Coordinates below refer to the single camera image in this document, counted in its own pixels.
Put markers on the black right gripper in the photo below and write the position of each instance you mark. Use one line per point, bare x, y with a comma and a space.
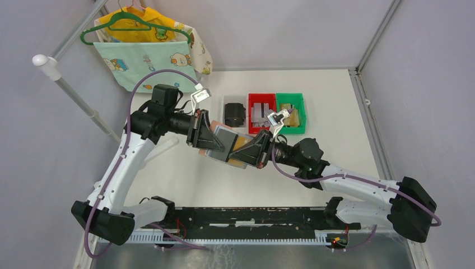
257, 152

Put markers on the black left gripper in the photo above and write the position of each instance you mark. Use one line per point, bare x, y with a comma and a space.
200, 135

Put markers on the gold credit card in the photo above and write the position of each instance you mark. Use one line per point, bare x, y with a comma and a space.
241, 141

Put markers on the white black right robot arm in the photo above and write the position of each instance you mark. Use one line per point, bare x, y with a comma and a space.
404, 206

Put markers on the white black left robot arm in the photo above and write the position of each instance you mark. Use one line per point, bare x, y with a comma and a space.
103, 213

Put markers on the silver cards stack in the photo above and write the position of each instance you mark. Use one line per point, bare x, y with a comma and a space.
259, 115

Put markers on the gold cards stack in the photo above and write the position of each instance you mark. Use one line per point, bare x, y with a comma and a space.
293, 120

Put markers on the white plastic bin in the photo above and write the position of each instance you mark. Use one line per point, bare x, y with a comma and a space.
235, 99

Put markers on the red plastic bin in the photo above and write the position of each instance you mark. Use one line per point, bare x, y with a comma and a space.
259, 98

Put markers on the green plastic bin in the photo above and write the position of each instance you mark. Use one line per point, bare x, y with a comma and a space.
294, 103

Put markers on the mint cartoon print cloth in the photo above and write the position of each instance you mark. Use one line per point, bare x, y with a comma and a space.
130, 62

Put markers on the yellow child shirt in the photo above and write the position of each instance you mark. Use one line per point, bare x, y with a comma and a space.
131, 31

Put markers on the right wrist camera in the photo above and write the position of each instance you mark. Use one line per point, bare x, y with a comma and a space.
276, 120

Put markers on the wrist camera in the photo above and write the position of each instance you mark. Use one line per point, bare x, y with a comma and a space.
276, 120
199, 96

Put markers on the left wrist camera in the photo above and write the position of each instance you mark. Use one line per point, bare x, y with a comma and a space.
199, 96

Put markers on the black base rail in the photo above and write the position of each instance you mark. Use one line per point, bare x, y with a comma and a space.
252, 223

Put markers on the white cable duct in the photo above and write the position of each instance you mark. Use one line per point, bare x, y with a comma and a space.
151, 236

